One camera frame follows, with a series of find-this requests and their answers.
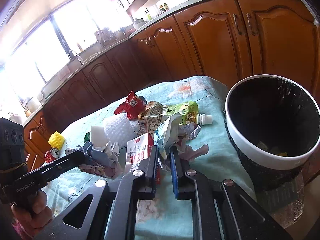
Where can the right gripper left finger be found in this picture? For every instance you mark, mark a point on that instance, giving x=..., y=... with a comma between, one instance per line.
x=107, y=210

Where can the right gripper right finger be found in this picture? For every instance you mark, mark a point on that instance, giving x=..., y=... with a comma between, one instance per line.
x=221, y=209

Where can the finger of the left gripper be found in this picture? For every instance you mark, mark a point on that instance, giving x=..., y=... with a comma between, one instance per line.
x=63, y=164

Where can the crushed green can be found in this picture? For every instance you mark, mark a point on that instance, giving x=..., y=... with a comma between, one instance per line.
x=87, y=137

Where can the cat print carton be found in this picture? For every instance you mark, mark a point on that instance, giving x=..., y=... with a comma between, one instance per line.
x=102, y=162

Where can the white foam fruit net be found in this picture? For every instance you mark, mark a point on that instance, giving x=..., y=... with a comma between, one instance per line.
x=118, y=128

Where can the red white milk carton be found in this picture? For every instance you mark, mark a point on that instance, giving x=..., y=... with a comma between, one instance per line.
x=137, y=150

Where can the red snack wrapper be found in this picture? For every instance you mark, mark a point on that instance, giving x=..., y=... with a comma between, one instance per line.
x=132, y=106

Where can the green drink pouch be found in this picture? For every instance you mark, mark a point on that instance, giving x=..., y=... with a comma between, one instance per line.
x=155, y=113

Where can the blue white paper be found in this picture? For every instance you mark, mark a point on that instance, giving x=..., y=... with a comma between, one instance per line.
x=172, y=133

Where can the white rimmed black trash bin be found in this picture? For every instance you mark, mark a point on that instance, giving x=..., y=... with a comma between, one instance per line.
x=273, y=123

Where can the wooden lower kitchen cabinets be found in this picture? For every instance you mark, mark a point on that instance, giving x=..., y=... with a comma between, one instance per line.
x=227, y=40

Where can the person's left hand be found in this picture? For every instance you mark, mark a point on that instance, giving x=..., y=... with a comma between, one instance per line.
x=28, y=225

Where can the yellow foam fruit net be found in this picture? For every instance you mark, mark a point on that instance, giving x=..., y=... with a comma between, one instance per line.
x=56, y=140

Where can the sink faucet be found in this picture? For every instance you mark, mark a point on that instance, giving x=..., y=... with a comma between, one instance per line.
x=74, y=55

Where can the white kettle pot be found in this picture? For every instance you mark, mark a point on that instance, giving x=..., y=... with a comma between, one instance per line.
x=138, y=23

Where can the condiment bottles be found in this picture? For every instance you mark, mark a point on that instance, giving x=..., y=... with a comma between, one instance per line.
x=163, y=8

